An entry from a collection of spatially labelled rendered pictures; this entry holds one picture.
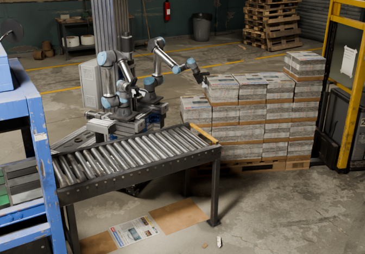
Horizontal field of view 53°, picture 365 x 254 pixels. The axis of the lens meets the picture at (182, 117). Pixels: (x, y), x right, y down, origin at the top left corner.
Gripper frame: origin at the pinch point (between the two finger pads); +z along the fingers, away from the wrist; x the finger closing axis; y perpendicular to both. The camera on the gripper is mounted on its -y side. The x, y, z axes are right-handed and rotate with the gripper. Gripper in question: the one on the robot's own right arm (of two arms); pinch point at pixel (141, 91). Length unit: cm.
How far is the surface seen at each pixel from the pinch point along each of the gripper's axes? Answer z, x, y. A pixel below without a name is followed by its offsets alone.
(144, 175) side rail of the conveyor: 38, 17, 53
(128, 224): 0, 4, 125
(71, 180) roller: 21, 66, 53
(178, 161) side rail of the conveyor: 43, -10, 45
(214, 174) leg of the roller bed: 47, -49, 64
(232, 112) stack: -4, -116, 33
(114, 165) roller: 21, 34, 49
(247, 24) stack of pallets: -452, -631, -16
